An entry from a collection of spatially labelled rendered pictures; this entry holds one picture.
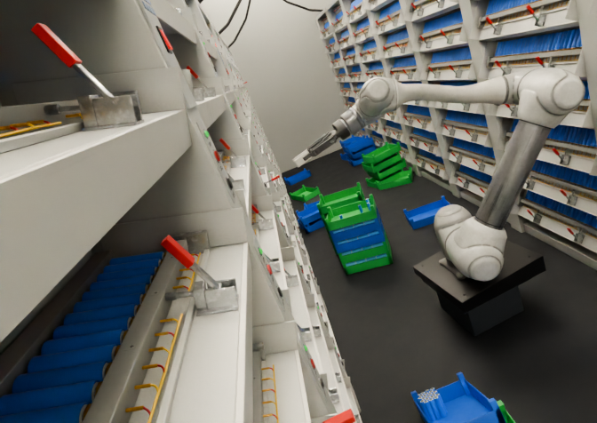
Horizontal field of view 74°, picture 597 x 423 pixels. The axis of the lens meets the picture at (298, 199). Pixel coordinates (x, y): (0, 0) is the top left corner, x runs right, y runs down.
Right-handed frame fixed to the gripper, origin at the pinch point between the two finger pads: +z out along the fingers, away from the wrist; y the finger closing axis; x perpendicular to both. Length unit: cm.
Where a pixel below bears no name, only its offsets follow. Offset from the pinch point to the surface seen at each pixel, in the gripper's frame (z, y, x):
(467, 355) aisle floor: -7, -22, -101
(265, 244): 20, -55, 0
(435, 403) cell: 13, -44, -87
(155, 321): 18, -117, 22
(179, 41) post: 8, -27, 54
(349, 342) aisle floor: 34, 13, -90
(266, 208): 18.3, -27.4, -0.1
